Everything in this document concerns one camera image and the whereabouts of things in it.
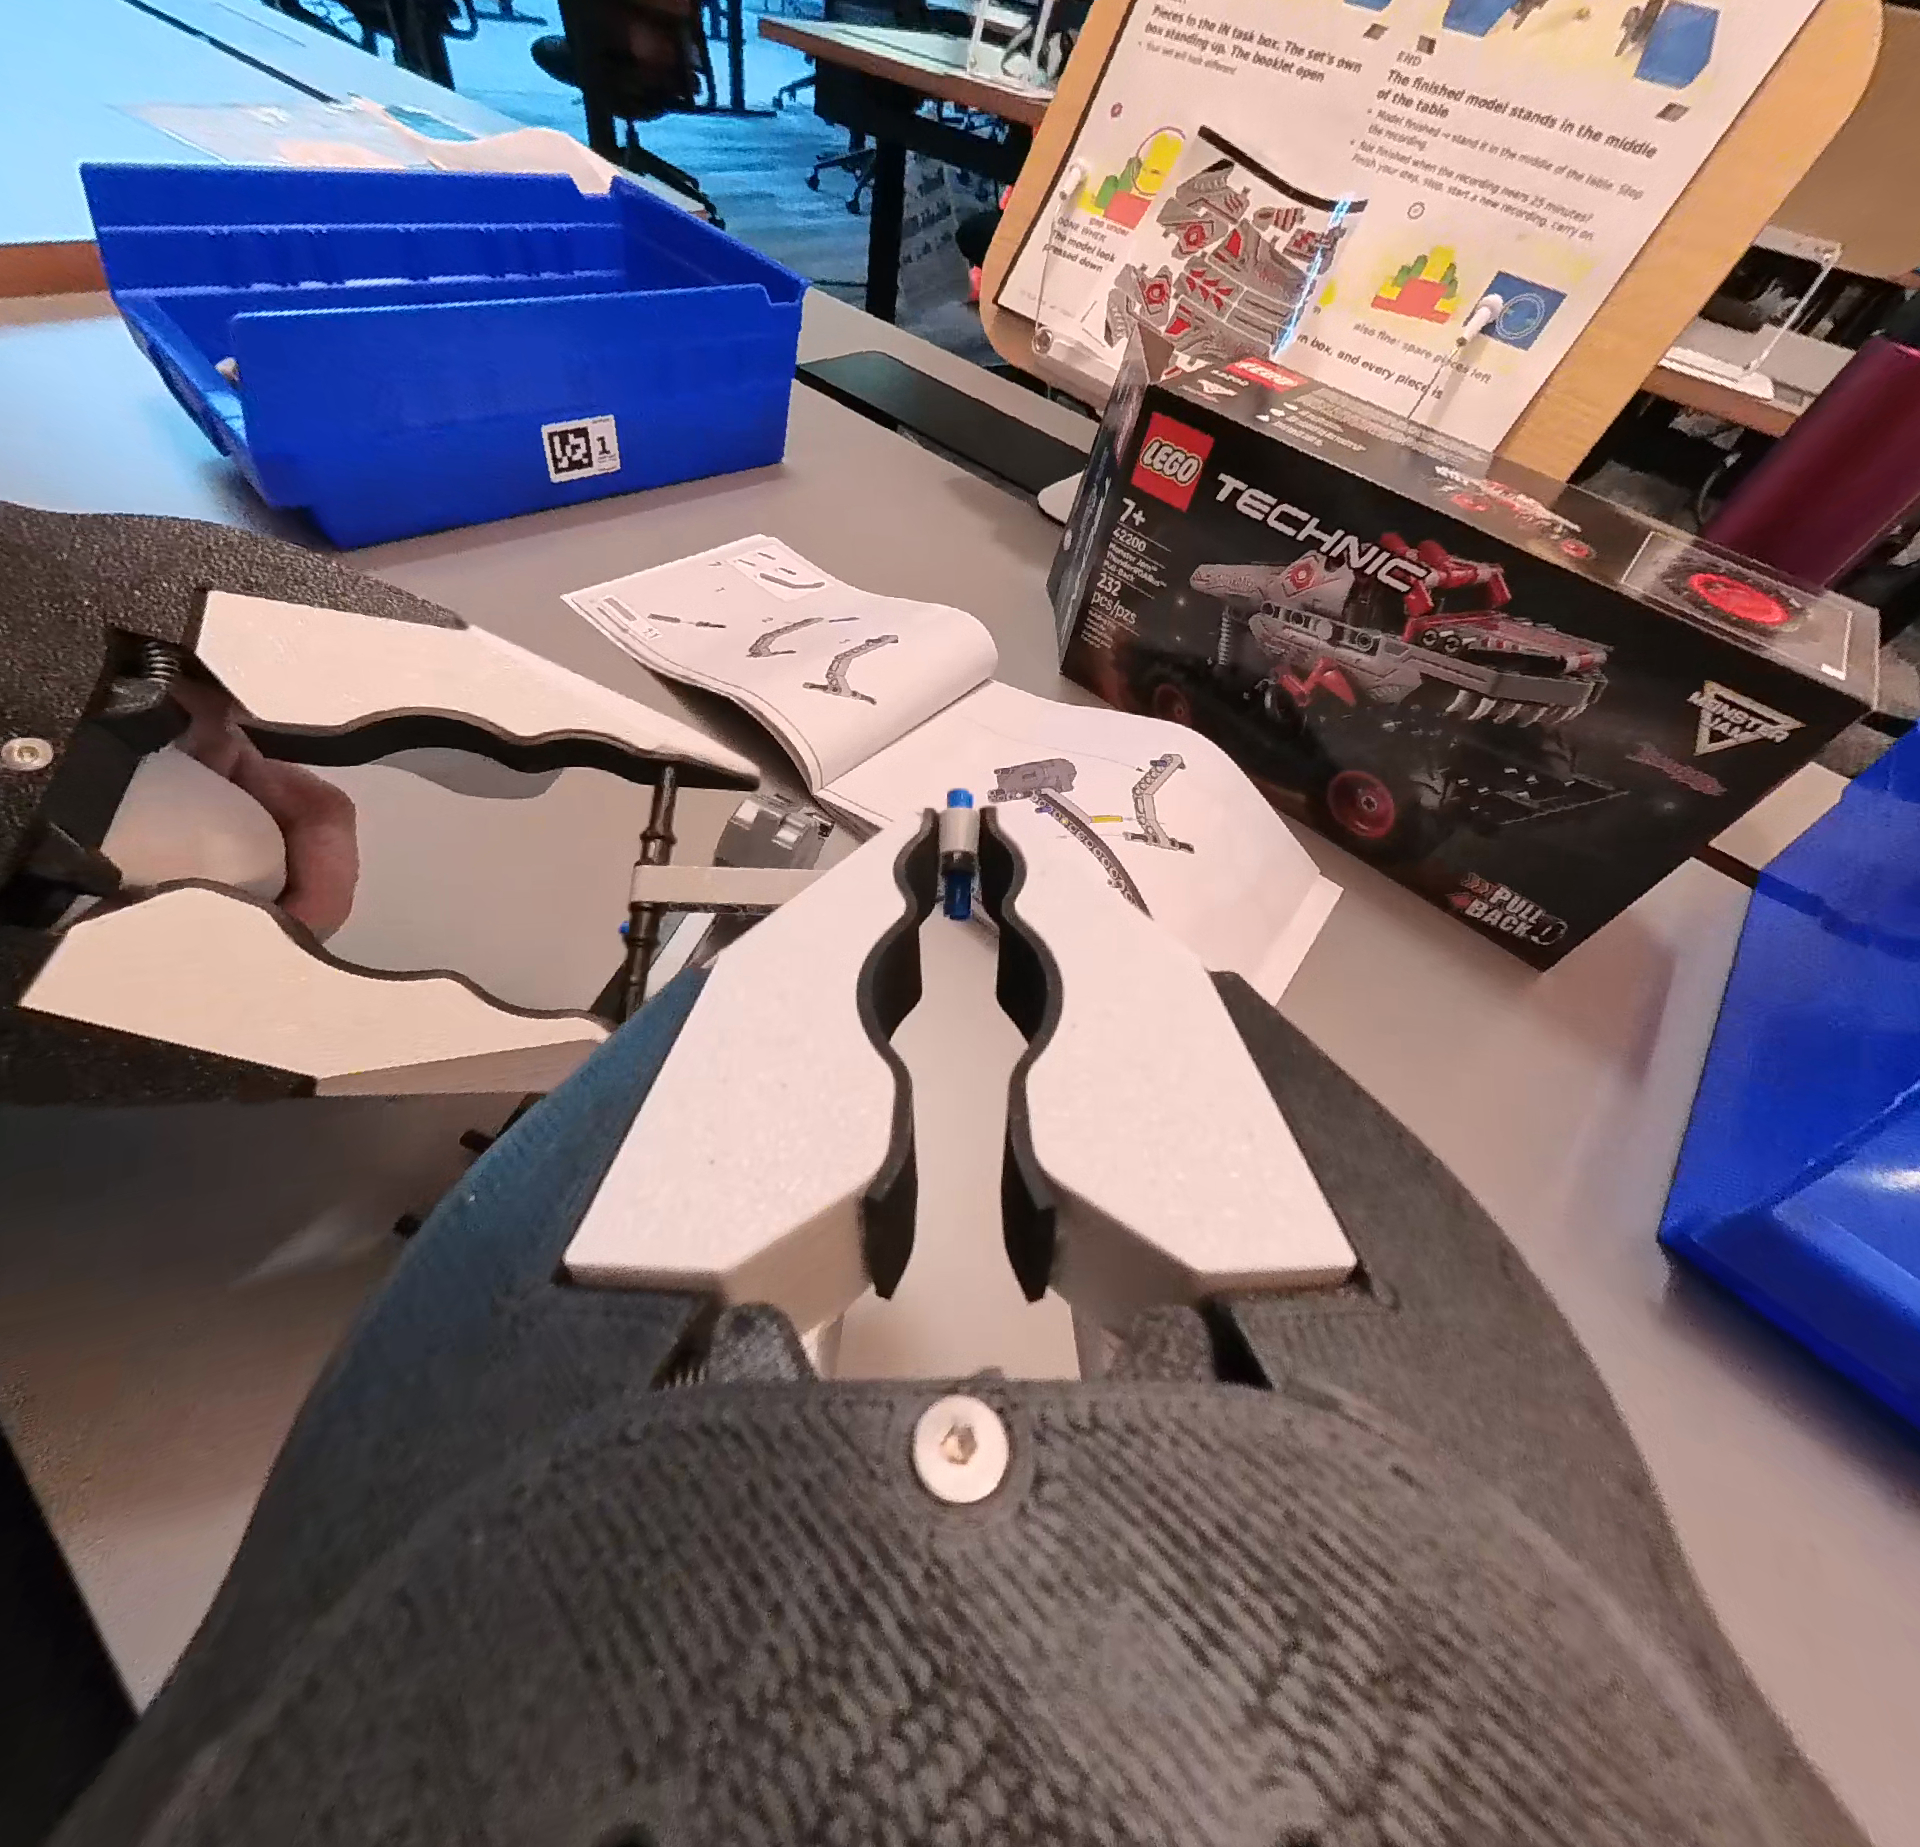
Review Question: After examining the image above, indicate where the printed instruction sheet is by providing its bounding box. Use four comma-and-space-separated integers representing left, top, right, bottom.
997, 0, 1878, 459

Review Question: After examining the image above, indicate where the blue pin with grey bush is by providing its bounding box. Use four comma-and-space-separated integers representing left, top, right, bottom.
931, 787, 990, 924

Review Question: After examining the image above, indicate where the blue bin with white label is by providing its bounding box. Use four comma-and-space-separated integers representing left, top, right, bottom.
75, 160, 809, 551

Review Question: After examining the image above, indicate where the dark toy brick set box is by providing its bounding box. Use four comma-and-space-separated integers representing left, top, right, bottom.
1048, 374, 1878, 972

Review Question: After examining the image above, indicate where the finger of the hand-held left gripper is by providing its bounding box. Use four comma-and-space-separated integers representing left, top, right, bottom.
174, 589, 763, 801
19, 885, 615, 1104

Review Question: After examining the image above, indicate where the black desk cable flap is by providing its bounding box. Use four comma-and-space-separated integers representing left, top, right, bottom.
794, 351, 1095, 501

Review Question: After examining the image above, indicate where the instruction sheet on board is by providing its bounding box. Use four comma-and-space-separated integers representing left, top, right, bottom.
973, 0, 1886, 483

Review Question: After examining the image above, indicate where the person's left hand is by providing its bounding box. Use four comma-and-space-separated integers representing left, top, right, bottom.
192, 719, 364, 937

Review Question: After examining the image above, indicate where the black office chair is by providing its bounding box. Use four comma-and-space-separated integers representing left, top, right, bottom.
563, 0, 723, 220

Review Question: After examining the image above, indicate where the grey connector with black axle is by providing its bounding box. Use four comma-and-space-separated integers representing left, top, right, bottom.
590, 764, 842, 1032

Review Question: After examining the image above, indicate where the white instruction booklet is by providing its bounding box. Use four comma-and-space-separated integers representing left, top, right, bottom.
563, 533, 1345, 1011

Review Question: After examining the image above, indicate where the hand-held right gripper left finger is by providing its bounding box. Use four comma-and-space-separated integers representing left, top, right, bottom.
563, 813, 919, 1301

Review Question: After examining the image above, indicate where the white side table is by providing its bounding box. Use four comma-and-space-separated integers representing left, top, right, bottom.
0, 0, 599, 254

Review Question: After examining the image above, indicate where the blue plastic bin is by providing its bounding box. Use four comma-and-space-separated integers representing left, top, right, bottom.
1658, 767, 1920, 1428

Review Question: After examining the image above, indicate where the wooden table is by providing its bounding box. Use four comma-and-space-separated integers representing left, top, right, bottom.
758, 10, 1058, 320

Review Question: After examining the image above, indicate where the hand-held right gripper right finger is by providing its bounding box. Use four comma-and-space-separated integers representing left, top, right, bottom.
979, 813, 1358, 1301

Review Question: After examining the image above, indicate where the maroon water bottle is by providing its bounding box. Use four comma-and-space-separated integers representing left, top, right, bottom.
1701, 331, 1920, 589

